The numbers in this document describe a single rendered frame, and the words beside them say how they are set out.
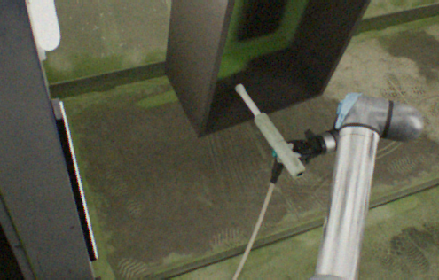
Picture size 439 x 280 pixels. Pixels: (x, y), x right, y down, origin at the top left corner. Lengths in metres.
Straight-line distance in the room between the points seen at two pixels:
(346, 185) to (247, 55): 1.13
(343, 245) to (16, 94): 0.87
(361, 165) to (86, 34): 1.76
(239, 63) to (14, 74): 1.49
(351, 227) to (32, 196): 0.80
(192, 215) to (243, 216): 0.23
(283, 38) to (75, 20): 1.03
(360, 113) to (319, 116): 1.35
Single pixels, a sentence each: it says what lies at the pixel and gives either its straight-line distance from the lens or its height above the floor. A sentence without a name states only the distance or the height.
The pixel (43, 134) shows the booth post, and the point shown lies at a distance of 1.30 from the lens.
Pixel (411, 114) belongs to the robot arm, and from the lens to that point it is 1.72.
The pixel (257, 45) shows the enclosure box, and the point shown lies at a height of 0.53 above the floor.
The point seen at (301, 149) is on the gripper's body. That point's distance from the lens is 2.22.
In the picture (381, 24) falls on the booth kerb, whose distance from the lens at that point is 3.62.
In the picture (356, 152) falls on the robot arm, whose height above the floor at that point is 1.01.
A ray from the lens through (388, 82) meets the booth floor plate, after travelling 3.30.
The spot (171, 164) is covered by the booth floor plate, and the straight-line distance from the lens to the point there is 2.73.
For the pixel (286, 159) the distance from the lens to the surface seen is 2.12.
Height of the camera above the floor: 2.22
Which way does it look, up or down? 46 degrees down
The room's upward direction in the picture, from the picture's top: 8 degrees clockwise
